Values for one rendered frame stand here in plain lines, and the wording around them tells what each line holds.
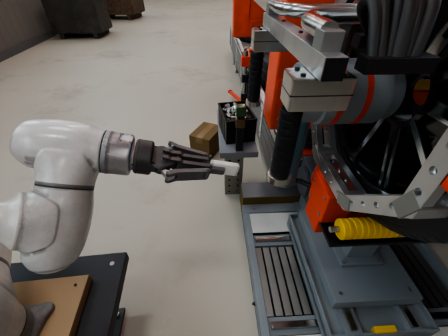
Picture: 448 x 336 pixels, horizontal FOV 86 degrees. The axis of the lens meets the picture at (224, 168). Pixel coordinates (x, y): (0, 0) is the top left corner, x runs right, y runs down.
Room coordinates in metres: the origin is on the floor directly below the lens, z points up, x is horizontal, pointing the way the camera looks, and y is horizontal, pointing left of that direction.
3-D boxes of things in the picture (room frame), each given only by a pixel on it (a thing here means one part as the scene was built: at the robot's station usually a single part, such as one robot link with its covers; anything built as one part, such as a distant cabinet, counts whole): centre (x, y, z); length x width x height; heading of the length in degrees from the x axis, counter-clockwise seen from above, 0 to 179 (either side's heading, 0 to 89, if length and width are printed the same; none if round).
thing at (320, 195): (0.53, -0.37, 0.48); 0.16 x 0.12 x 0.17; 93
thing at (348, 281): (0.54, -0.50, 0.32); 0.40 x 0.30 x 0.28; 3
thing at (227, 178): (1.10, -0.05, 0.21); 0.10 x 0.10 x 0.42; 3
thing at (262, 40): (0.69, -0.12, 0.93); 0.09 x 0.05 x 0.05; 93
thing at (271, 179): (0.35, -0.11, 0.83); 0.04 x 0.04 x 0.16
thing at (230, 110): (1.03, -0.06, 0.51); 0.20 x 0.14 x 0.13; 11
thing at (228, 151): (1.07, -0.06, 0.44); 0.43 x 0.17 x 0.03; 3
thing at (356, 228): (0.42, -0.44, 0.51); 0.29 x 0.06 x 0.06; 93
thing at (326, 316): (0.51, -0.50, 0.13); 0.50 x 0.36 x 0.10; 3
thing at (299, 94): (0.35, -0.14, 0.93); 0.09 x 0.05 x 0.05; 93
